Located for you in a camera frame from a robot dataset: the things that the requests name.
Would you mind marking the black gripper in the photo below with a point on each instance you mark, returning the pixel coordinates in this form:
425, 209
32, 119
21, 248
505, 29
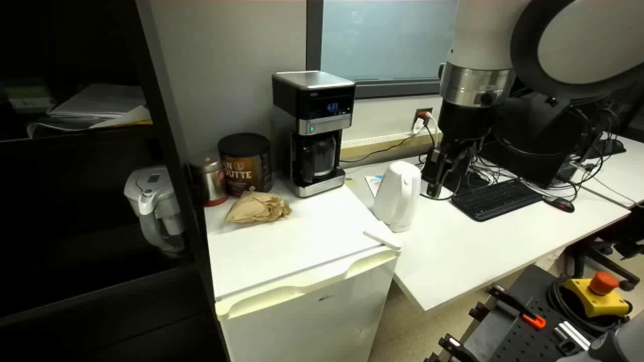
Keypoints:
464, 129

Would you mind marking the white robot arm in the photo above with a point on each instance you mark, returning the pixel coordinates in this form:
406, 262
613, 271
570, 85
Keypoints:
564, 49

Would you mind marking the white electric kettle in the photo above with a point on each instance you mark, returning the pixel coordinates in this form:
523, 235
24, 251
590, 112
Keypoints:
397, 196

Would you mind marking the yellow emergency stop button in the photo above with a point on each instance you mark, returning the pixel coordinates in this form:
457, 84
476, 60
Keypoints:
599, 295

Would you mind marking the black keyboard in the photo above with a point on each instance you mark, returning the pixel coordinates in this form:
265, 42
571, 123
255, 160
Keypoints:
494, 199

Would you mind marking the black computer mouse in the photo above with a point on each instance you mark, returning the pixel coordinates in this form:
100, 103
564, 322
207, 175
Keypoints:
560, 204

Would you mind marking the black silver coffee maker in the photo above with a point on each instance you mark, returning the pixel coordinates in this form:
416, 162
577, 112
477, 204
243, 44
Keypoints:
310, 112

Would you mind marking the white mini fridge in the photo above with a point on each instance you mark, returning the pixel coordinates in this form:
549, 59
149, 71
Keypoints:
304, 288

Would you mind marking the brown paper bag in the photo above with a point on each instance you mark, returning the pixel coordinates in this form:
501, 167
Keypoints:
259, 208

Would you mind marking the dark coffee canister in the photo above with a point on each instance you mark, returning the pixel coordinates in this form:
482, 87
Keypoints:
246, 164

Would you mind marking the small red white can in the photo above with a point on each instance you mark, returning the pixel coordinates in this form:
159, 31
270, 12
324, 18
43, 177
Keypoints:
214, 181

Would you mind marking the white water filter pitcher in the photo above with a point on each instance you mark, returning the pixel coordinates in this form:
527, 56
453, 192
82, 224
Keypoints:
156, 204

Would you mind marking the black shelf unit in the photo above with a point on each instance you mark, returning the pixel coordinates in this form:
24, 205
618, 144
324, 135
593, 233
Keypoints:
77, 279

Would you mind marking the stack of papers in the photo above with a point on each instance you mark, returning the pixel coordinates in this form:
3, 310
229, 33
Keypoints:
95, 107

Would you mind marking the wall power outlet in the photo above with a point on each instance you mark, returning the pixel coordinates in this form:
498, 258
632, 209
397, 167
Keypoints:
423, 117

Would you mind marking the black clamp orange handle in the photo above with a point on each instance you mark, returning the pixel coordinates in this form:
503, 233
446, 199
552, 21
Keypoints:
523, 312

